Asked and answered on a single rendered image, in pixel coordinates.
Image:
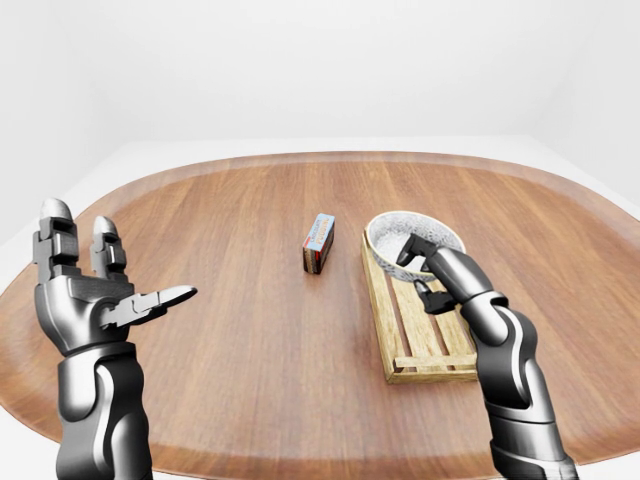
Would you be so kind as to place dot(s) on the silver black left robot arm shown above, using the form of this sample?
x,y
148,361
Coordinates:
x,y
102,415

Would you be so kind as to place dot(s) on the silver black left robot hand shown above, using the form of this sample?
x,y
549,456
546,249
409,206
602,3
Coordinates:
x,y
75,305

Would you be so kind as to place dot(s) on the patterned black white bowl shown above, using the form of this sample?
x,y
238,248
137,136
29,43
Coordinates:
x,y
395,237

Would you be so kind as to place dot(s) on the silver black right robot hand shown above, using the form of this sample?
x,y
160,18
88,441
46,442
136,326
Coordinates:
x,y
452,272

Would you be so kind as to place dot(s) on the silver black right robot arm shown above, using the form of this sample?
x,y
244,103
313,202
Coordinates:
x,y
520,395

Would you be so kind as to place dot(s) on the wooden slat tray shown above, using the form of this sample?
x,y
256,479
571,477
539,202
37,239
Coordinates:
x,y
415,325

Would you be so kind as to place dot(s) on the small printed food box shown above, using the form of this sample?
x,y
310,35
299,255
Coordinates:
x,y
319,245

